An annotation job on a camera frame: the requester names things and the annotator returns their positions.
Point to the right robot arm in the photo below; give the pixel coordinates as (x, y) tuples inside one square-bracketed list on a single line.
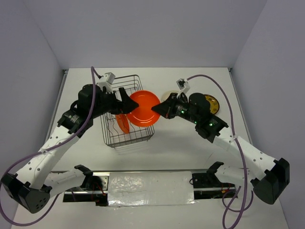
[(268, 176)]

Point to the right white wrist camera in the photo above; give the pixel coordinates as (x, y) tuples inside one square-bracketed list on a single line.
[(183, 86)]

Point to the orange plate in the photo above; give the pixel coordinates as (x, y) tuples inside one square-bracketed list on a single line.
[(143, 115), (123, 123)]

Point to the yellow patterned dark-rim plate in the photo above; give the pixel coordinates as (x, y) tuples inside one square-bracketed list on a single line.
[(214, 104)]

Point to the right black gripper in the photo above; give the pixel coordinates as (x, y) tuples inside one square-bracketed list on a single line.
[(166, 108)]

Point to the metal base rail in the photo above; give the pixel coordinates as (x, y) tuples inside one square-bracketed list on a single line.
[(97, 193)]

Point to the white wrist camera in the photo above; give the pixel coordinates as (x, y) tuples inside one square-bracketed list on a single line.
[(105, 82), (183, 86)]

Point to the wire dish rack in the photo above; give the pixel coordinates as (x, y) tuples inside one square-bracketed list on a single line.
[(113, 136)]

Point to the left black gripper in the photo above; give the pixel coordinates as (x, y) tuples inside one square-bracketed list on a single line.
[(127, 105)]

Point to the silver foil tape patch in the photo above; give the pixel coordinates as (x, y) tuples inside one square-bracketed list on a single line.
[(150, 189)]

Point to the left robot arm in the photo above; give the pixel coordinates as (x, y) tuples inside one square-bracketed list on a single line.
[(33, 185)]

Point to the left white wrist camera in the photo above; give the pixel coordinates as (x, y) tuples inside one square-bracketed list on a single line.
[(105, 82)]

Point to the cream plate with black spot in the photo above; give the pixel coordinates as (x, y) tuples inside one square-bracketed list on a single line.
[(166, 95)]

